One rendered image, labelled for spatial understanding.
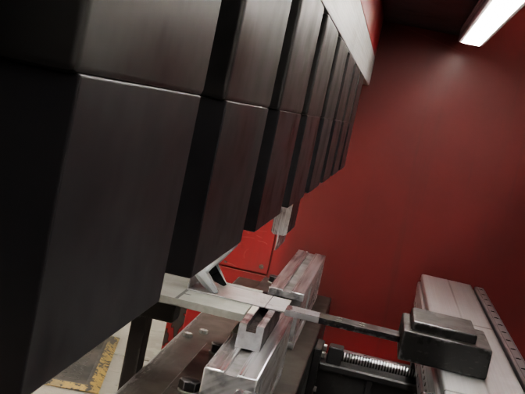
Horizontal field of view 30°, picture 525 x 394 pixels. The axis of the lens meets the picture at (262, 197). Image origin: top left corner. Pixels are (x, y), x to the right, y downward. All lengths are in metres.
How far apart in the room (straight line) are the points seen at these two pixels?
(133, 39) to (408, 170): 1.86
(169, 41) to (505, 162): 1.85
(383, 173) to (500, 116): 0.27
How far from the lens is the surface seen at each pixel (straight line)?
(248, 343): 1.17
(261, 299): 1.31
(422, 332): 1.23
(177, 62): 0.32
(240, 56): 0.44
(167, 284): 1.30
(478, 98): 2.12
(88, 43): 0.23
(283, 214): 1.23
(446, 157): 2.12
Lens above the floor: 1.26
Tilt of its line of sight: 5 degrees down
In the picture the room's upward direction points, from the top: 12 degrees clockwise
